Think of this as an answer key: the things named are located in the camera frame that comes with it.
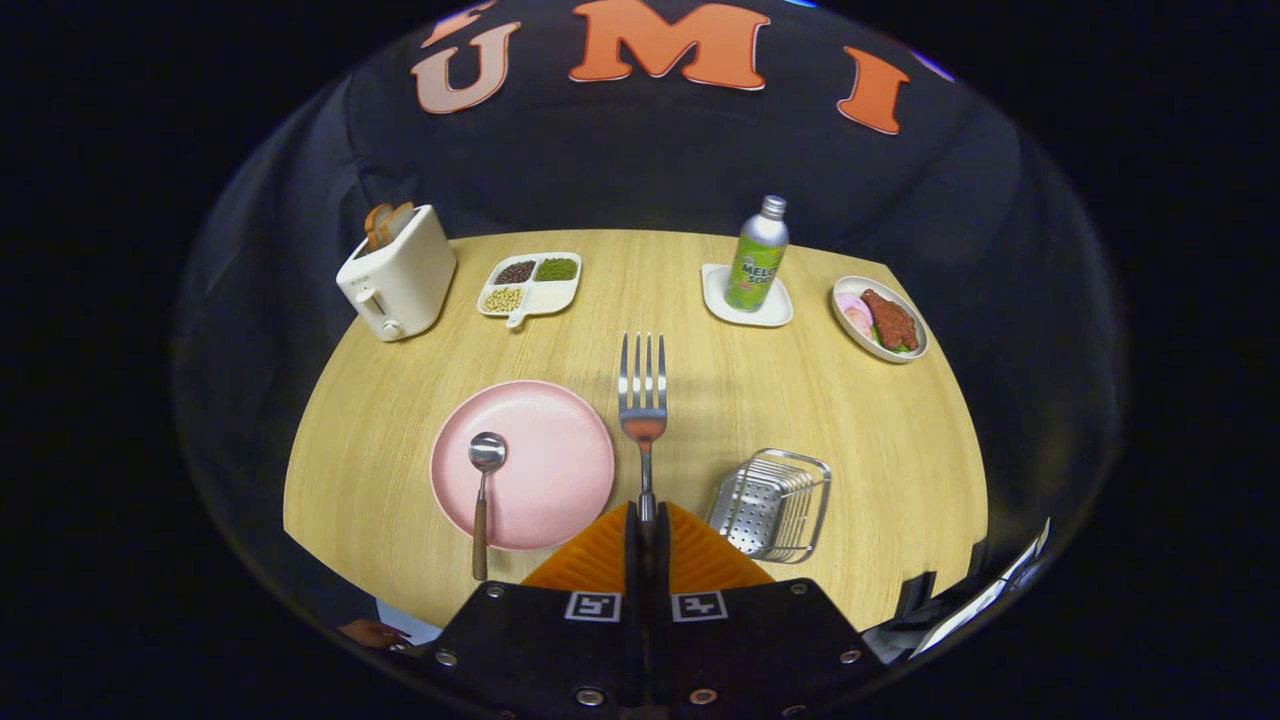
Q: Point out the white divided snack dish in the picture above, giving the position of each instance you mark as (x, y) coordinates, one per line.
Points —
(548, 296)

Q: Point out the pile of green beans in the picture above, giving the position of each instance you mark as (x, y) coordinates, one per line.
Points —
(556, 269)

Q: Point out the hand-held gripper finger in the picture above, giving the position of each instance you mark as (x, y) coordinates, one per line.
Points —
(632, 570)
(656, 575)

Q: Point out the white plate with food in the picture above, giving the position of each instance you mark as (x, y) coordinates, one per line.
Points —
(850, 330)

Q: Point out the white square coaster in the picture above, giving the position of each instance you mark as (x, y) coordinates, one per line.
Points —
(772, 316)

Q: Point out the pink round plate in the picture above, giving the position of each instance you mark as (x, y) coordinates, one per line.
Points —
(550, 460)

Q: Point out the cream toaster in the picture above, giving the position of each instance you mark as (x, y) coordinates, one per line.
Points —
(410, 275)

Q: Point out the dark brown bread slice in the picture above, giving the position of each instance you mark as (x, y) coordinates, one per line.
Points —
(375, 225)

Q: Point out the pile of yellow soybeans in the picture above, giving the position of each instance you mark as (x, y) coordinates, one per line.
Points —
(504, 299)

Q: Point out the pile of dark red beans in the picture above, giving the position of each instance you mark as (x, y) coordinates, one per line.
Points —
(515, 272)

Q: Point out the green leaf garnish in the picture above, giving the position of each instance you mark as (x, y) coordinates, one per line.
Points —
(885, 345)

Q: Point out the brown meat piece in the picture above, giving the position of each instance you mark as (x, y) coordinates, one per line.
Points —
(890, 320)

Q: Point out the green soda bottle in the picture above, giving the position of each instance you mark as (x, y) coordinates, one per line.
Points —
(755, 265)

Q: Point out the pink ham slice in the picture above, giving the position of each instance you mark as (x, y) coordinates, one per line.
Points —
(855, 312)

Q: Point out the light brown bread slice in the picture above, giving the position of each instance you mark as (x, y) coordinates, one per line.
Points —
(400, 220)

